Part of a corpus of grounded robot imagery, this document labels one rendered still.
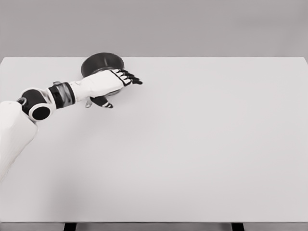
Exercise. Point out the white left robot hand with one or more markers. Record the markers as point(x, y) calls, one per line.
point(107, 80)

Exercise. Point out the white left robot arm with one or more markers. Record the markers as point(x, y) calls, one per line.
point(36, 106)

